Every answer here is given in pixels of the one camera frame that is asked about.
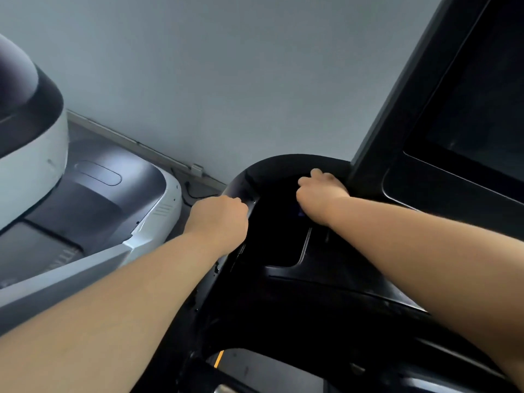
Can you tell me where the person's right hand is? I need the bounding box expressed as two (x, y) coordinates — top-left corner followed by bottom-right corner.
(296, 168), (351, 229)

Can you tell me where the person's left hand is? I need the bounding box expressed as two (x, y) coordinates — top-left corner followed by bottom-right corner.
(183, 195), (250, 257)

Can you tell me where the person's right forearm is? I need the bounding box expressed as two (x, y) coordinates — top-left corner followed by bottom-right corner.
(323, 196), (524, 387)

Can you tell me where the person's left forearm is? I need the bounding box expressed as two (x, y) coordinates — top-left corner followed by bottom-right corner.
(0, 232), (230, 393)

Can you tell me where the black display panel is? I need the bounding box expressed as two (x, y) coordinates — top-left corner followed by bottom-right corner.
(350, 0), (524, 242)

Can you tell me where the white and grey robot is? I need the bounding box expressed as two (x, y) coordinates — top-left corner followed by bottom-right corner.
(0, 34), (183, 336)

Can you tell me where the black cable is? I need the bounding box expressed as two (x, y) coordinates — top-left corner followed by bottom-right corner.
(171, 167), (222, 208)

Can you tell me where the grey wall cable duct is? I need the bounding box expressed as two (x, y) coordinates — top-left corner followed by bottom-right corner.
(67, 110), (227, 192)

